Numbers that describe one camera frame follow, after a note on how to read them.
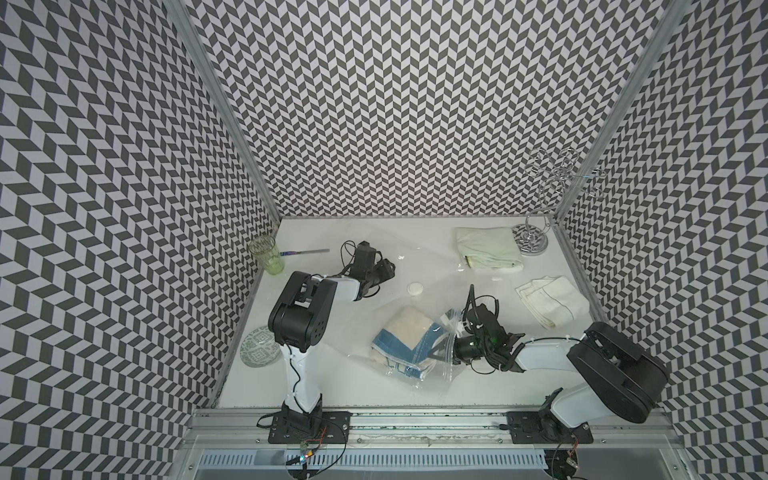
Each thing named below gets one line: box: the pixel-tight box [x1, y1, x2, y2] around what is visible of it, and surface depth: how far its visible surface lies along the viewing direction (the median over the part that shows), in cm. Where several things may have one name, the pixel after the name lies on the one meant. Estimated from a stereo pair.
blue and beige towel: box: [371, 307, 445, 378], surface depth 86 cm
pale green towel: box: [455, 226, 524, 271], surface depth 106 cm
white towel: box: [515, 276, 590, 329], surface depth 96 cm
